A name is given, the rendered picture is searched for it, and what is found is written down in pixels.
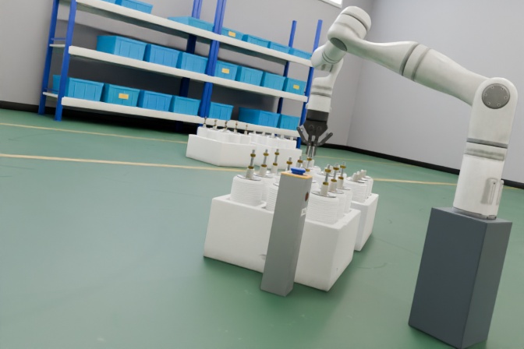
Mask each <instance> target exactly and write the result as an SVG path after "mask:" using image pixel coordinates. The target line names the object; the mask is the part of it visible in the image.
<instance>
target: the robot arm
mask: <svg viewBox="0 0 524 349"><path fill-rule="evenodd" d="M370 26H371V20H370V17H369V16H368V14H367V13H366V12H364V11H363V10H362V9H360V8H358V7H355V6H349V7H347V8H346V9H344V10H343V11H342V12H341V13H340V15H339V16H338V18H337V19H336V20H335V22H334V23H333V25H332V26H331V28H330V29H329V31H328V32H327V38H328V41H327V43H326V44H325V45H324V46H321V47H319V48H318V49H317V50H316V51H315V52H314V53H313V55H312V58H311V64H312V66H313V67H314V68H315V69H317V70H321V71H326V72H330V74H329V76H327V77H318V78H315V79H314V80H313V85H312V90H311V95H310V99H309V103H307V104H306V109H307V112H306V120H305V122H304V123H303V125H301V126H300V127H297V128H296V129H297V131H298V133H299V135H300V137H301V139H302V141H303V142H304V143H305V144H306V145H307V148H306V155H307V156H308V157H309V155H310V148H311V140H312V136H315V140H314V143H313V148H312V153H311V157H313V156H315V155H316V149H317V147H318V146H322V145H323V144H324V143H325V142H326V141H327V140H328V139H329V138H331V137H332V136H333V133H332V132H330V131H329V130H328V115H329V112H330V113H331V95H332V90H333V86H334V83H335V79H336V77H337V75H338V73H339V71H340V69H341V67H342V64H343V57H344V56H345V54H346V53H347V52H348V53H349V54H352V55H355V56H358V57H361V58H364V59H366V60H369V61H371V62H374V63H377V64H378V65H381V66H383V67H385V68H387V69H390V70H391V71H393V72H396V73H398V74H399V75H400V76H404V77H405V78H407V79H410V80H412V81H413V82H415V83H418V84H421V85H423V86H426V87H429V88H431V89H433V90H437V91H440V92H442V93H446V94H449V95H451V96H453V97H456V98H458V99H459V100H462V101H463V102H465V103H467V104H468V105H470V106H472V110H471V115H470V120H469V127H468V135H467V140H466V147H465V151H464V154H463V158H462V166H461V170H460V174H459V177H458V184H457V189H456V193H455V200H454V202H453V207H452V211H454V212H456V213H460V214H463V215H466V216H470V217H476V218H480V219H483V220H496V218H497V211H498V207H499V203H500V199H501V192H502V189H503V184H504V181H502V180H501V176H502V171H503V167H504V163H505V157H506V153H507V149H508V143H509V140H510V135H511V130H512V123H513V119H514V116H515V109H516V106H517V103H518V92H517V89H516V88H515V86H514V84H513V83H511V82H510V81H509V80H507V79H504V78H498V77H495V78H491V79H489V78H487V77H485V76H481V75H478V74H476V73H474V72H470V71H469V70H467V69H465V68H463V67H461V66H460V65H459V64H457V63H456V62H454V61H452V60H451V59H450V58H448V57H446V56H445V55H443V54H441V53H439V52H438V51H435V50H434V49H432V48H429V47H427V46H424V45H422V44H419V43H417V42H415V41H399V42H391V43H384V44H378V43H372V42H369V41H364V40H363V38H364V37H365V36H366V35H367V33H368V31H369V30H370ZM303 128H305V130H306V133H307V134H308V135H309V136H308V140H306V139H305V137H304V135H303V133H302V132H303ZM325 132H326V134H325V135H326V136H325V137H324V138H323V139H322V140H321V141H320V142H319V143H318V139H319V136H321V135H322V134H324V133H325Z"/></svg>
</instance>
